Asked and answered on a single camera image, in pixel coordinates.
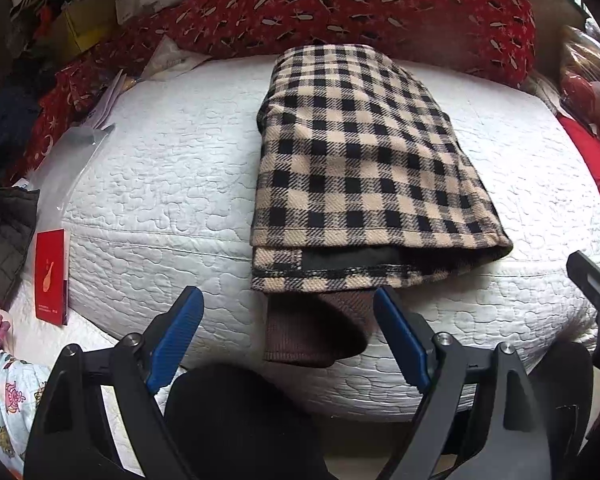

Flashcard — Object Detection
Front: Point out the crumpled white plastic wrapper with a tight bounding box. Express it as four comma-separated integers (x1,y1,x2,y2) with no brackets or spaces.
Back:
142,34,212,82

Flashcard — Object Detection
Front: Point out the red envelope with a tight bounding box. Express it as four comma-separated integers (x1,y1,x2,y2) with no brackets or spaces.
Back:
34,228,71,326

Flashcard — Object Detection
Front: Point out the clear plastic bag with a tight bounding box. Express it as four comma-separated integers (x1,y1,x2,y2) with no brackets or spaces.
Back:
29,122,117,228

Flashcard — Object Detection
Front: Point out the red patterned blanket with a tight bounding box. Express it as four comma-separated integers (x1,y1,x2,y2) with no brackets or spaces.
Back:
5,0,539,187

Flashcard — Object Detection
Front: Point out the dark navy garment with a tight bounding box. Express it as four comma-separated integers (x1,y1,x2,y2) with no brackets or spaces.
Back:
0,72,56,187

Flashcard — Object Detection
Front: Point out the white paper booklet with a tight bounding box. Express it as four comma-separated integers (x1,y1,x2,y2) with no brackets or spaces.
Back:
79,71,129,132

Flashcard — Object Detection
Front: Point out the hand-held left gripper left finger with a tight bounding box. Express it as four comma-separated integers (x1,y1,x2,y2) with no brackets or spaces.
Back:
24,286,205,480

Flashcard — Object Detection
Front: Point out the white floral cloth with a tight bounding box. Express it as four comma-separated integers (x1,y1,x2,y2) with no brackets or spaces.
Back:
0,350,52,479

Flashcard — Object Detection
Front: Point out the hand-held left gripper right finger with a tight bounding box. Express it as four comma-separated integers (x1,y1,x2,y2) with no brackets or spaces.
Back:
373,287,554,480

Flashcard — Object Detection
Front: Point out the red bag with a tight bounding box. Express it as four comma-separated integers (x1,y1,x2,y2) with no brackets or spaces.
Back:
555,112,600,203

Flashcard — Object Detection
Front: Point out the dark green padded jacket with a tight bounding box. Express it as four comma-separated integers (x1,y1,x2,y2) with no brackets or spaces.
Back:
0,187,42,312

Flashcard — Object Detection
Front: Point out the yellow cardboard box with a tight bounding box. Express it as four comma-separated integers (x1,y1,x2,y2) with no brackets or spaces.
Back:
55,0,119,59

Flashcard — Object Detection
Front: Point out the plaid jacket with brown cuffs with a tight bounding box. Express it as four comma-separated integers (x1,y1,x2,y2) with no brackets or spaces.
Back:
251,45,515,368

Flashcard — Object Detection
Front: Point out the white quilted mattress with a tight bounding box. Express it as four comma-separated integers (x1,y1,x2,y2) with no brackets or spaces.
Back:
10,57,600,467

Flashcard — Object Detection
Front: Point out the packaged doll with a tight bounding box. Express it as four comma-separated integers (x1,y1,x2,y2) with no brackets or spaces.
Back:
559,27,600,142

